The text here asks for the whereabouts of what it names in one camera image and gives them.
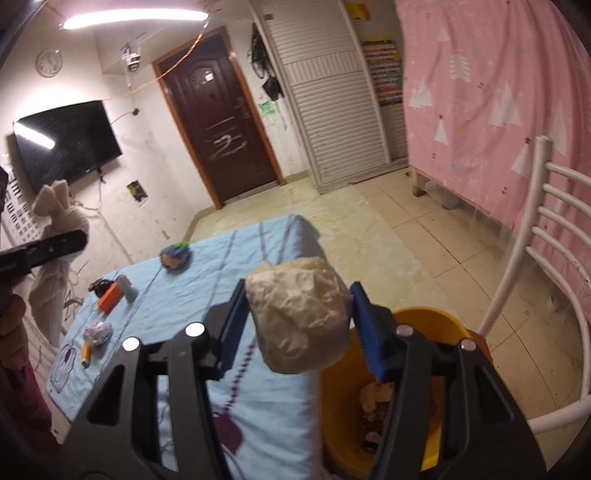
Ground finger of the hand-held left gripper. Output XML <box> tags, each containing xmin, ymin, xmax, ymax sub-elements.
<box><xmin>0</xmin><ymin>230</ymin><xmax>88</xmax><ymax>278</ymax></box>

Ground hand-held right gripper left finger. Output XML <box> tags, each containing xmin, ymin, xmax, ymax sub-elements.
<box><xmin>60</xmin><ymin>277</ymin><xmax>252</xmax><ymax>480</ymax></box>

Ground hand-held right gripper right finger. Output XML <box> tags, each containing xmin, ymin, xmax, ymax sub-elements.
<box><xmin>348</xmin><ymin>281</ymin><xmax>536</xmax><ymax>480</ymax></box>

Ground beige knotted knit scarf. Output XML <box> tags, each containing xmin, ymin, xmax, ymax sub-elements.
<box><xmin>28</xmin><ymin>180</ymin><xmax>90</xmax><ymax>349</ymax></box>

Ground yellow plastic bucket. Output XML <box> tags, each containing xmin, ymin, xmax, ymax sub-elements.
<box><xmin>318</xmin><ymin>307</ymin><xmax>492</xmax><ymax>469</ymax></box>

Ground paper wad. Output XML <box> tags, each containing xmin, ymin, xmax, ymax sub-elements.
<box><xmin>245</xmin><ymin>257</ymin><xmax>354</xmax><ymax>374</ymax></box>

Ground person's left hand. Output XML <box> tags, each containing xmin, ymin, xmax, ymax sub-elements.
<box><xmin>0</xmin><ymin>295</ymin><xmax>27</xmax><ymax>370</ymax></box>

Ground white eye chart poster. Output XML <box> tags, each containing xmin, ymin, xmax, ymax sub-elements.
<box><xmin>0</xmin><ymin>175</ymin><xmax>40</xmax><ymax>252</ymax></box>

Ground light blue printed tablecloth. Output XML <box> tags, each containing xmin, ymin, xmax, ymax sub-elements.
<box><xmin>48</xmin><ymin>213</ymin><xmax>324</xmax><ymax>480</ymax></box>

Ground orange box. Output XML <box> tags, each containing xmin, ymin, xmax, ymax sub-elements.
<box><xmin>98</xmin><ymin>282</ymin><xmax>124</xmax><ymax>315</ymax></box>

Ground grey blue block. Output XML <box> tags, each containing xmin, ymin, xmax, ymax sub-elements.
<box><xmin>115</xmin><ymin>274</ymin><xmax>138</xmax><ymax>304</ymax></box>

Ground colourful small ball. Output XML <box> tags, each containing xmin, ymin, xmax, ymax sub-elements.
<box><xmin>159</xmin><ymin>242</ymin><xmax>191</xmax><ymax>271</ymax></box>

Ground crumpled silver foil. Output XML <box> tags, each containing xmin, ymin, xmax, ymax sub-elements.
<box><xmin>84</xmin><ymin>322</ymin><xmax>114</xmax><ymax>347</ymax></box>

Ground black flat screen television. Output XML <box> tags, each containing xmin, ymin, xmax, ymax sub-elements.
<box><xmin>13</xmin><ymin>100</ymin><xmax>123</xmax><ymax>195</ymax></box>

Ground dark red clothing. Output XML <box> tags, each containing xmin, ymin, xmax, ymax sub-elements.
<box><xmin>0</xmin><ymin>360</ymin><xmax>61</xmax><ymax>462</ymax></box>

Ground white metal chair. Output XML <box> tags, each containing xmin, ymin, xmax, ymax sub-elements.
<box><xmin>475</xmin><ymin>136</ymin><xmax>591</xmax><ymax>435</ymax></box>

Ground dark brown door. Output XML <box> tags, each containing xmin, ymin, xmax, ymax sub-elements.
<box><xmin>152</xmin><ymin>25</ymin><xmax>284</xmax><ymax>210</ymax></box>

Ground white slatted wardrobe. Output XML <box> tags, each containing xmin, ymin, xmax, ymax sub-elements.
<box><xmin>249</xmin><ymin>0</ymin><xmax>409</xmax><ymax>195</ymax></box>

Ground hanging black bags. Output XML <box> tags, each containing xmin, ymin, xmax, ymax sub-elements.
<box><xmin>249</xmin><ymin>23</ymin><xmax>284</xmax><ymax>100</ymax></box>

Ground long ceiling light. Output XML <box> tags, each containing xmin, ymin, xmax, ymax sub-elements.
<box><xmin>62</xmin><ymin>7</ymin><xmax>208</xmax><ymax>31</ymax></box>

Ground pink tree print curtain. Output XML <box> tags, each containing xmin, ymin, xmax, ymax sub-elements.
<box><xmin>394</xmin><ymin>0</ymin><xmax>591</xmax><ymax>268</ymax></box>

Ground round wall clock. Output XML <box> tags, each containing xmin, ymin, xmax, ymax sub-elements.
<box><xmin>36</xmin><ymin>48</ymin><xmax>64</xmax><ymax>77</ymax></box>

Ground orange string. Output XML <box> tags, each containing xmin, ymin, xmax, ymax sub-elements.
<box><xmin>104</xmin><ymin>18</ymin><xmax>208</xmax><ymax>100</ymax></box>

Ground colourful grid wall poster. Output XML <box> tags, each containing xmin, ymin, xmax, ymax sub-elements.
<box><xmin>361</xmin><ymin>38</ymin><xmax>403</xmax><ymax>108</ymax></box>

